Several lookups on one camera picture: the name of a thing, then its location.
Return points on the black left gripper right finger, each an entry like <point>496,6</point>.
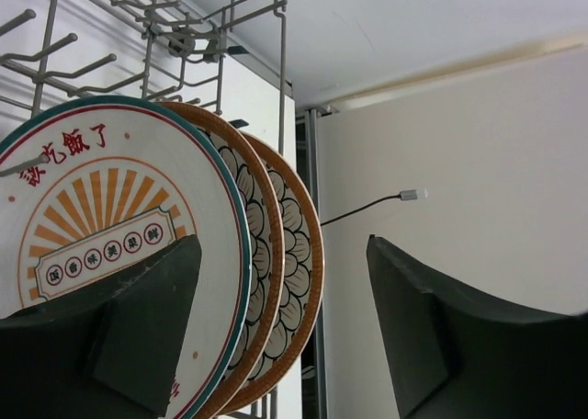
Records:
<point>454,351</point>

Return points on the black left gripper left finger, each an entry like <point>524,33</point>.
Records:
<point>106,350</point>

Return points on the orange sunburst white plate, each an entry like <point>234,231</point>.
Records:
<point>103,182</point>

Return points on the beige wall cable duct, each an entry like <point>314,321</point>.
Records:
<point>522,52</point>

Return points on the grey wire dish rack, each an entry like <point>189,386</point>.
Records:
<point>249,92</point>

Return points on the floral plate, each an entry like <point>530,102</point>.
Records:
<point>303,280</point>
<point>267,248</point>

